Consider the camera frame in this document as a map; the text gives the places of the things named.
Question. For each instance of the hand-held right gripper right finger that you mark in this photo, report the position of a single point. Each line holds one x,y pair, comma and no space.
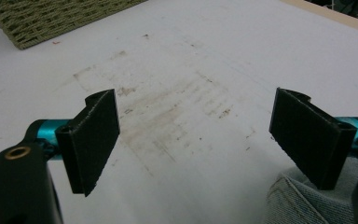
307,140

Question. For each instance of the light blue denim skirt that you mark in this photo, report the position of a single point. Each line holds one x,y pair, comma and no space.
295,202

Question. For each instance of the white foam mat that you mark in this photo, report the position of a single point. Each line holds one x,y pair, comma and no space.
199,62

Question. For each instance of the light wooden table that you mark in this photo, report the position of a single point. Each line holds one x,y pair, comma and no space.
338,17

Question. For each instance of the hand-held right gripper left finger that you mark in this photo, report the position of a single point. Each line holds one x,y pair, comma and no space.
93,140

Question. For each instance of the green woven basket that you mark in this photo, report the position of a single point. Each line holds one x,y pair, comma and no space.
43,18

